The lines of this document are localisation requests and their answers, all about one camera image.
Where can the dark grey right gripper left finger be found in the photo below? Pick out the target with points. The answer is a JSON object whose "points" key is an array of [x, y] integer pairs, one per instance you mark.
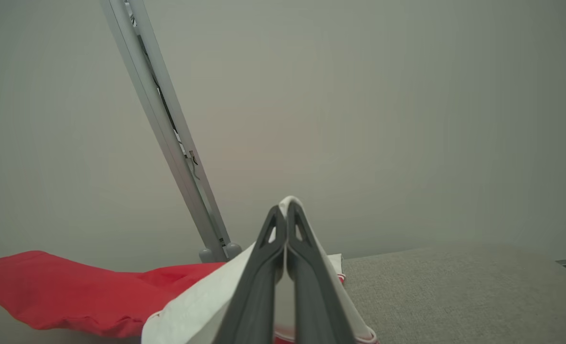
{"points": [[254, 296]]}

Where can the grey metal post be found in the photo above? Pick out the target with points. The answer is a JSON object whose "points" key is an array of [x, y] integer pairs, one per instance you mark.
{"points": [[168, 134]]}

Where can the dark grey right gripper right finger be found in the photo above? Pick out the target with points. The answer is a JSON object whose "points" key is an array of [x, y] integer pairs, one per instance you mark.
{"points": [[316, 306]]}

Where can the red garment with white stripes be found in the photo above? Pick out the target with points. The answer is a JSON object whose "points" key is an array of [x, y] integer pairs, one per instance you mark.
{"points": [[72, 291]]}

